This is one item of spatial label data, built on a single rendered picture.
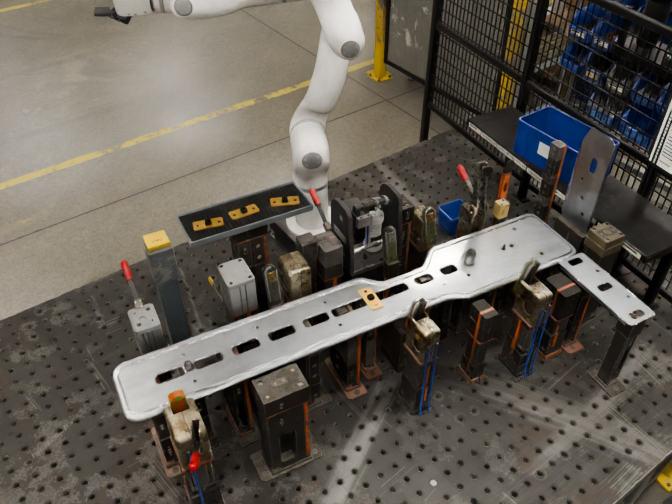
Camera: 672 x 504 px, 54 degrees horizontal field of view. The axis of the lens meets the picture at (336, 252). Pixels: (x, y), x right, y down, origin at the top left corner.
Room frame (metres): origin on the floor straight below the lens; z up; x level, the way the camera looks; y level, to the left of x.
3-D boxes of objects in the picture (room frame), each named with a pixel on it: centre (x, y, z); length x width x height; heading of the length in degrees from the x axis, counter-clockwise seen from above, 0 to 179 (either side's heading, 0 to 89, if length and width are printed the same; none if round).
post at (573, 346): (1.39, -0.74, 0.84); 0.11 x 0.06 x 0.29; 27
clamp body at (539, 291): (1.29, -0.56, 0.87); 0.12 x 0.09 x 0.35; 27
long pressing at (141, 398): (1.27, -0.08, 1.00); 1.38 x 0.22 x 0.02; 117
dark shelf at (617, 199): (1.88, -0.81, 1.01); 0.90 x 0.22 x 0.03; 27
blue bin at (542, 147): (1.92, -0.78, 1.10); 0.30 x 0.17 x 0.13; 35
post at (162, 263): (1.36, 0.49, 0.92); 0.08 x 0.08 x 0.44; 27
